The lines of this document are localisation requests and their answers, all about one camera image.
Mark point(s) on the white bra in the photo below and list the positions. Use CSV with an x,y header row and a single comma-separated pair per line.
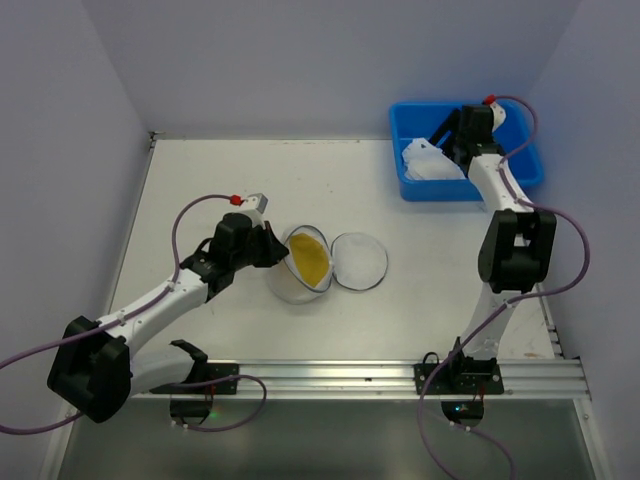
x,y
425,162

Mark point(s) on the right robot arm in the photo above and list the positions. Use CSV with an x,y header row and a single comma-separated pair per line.
x,y
513,258

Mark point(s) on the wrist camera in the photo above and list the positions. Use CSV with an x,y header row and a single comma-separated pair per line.
x,y
254,206
499,113

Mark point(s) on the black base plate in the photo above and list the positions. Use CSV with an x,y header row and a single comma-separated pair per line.
x,y
467,376
216,371

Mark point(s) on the white mesh laundry bag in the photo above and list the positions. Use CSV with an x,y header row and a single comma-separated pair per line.
x,y
358,263

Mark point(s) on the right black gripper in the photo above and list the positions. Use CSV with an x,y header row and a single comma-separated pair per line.
x,y
458,138

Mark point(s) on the aluminium mounting rail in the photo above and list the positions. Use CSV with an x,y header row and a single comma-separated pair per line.
x,y
360,380

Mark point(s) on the yellow garment in bag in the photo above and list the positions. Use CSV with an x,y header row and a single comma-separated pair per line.
x,y
310,258

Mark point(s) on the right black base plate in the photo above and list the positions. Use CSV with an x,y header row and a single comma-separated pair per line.
x,y
467,376

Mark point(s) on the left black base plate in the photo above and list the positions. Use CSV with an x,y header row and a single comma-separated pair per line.
x,y
216,371

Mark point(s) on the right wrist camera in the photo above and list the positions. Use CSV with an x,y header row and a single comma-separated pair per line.
x,y
499,113

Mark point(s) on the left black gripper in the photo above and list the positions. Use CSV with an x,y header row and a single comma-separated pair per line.
x,y
267,245

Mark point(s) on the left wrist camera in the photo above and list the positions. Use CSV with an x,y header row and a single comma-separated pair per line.
x,y
254,206

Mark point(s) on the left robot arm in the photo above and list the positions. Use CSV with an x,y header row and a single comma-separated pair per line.
x,y
98,365

